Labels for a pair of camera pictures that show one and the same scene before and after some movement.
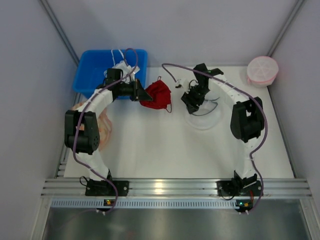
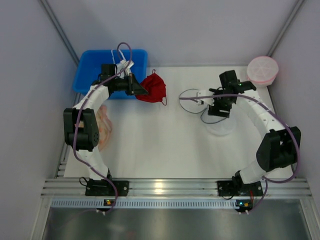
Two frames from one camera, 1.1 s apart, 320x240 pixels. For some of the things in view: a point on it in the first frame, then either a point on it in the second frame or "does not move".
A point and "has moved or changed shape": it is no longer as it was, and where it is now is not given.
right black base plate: [239, 188] does not move
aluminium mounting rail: [174, 188] does not move
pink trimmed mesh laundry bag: [262, 71] does not move
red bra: [160, 94] has moved or changed shape
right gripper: [192, 97] -> [219, 110]
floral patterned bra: [104, 124] does not move
